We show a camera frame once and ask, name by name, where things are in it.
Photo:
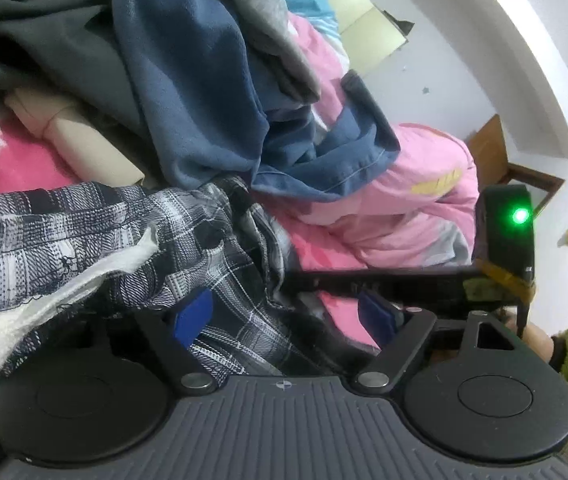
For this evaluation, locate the black white plaid garment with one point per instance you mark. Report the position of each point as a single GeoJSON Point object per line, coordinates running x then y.
{"type": "Point", "coordinates": [88, 252]}

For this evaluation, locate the black camera green light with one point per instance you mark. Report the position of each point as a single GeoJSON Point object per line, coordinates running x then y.
{"type": "Point", "coordinates": [505, 231]}

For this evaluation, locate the navy blue garment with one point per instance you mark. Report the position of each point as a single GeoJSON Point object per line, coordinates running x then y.
{"type": "Point", "coordinates": [212, 107]}

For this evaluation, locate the pink cartoon quilt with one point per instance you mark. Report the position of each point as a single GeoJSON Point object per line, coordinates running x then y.
{"type": "Point", "coordinates": [419, 212]}

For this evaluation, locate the pink floral bed sheet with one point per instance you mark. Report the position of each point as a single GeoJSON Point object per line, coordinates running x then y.
{"type": "Point", "coordinates": [27, 163]}

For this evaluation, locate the dark grey garment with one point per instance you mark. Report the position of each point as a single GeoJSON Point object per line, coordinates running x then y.
{"type": "Point", "coordinates": [69, 45]}

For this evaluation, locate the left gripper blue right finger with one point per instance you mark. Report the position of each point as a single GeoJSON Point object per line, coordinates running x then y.
{"type": "Point", "coordinates": [380, 318]}

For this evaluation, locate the dark bag atop wardrobe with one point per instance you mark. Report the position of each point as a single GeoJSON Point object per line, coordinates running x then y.
{"type": "Point", "coordinates": [403, 26]}

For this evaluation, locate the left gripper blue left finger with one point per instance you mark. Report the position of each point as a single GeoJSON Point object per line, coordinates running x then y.
{"type": "Point", "coordinates": [191, 315]}

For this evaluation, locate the operator right hand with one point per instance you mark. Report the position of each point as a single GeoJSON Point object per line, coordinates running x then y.
{"type": "Point", "coordinates": [534, 337]}

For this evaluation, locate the beige rolled garment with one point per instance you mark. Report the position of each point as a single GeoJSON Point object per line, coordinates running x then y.
{"type": "Point", "coordinates": [58, 119]}

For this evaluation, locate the brown wooden door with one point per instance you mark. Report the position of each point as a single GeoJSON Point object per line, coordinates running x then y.
{"type": "Point", "coordinates": [488, 149]}

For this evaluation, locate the light grey garment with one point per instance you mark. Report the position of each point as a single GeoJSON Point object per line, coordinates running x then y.
{"type": "Point", "coordinates": [265, 26]}

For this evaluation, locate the pale yellow wardrobe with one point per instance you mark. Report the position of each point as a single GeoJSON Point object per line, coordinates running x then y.
{"type": "Point", "coordinates": [368, 34]}

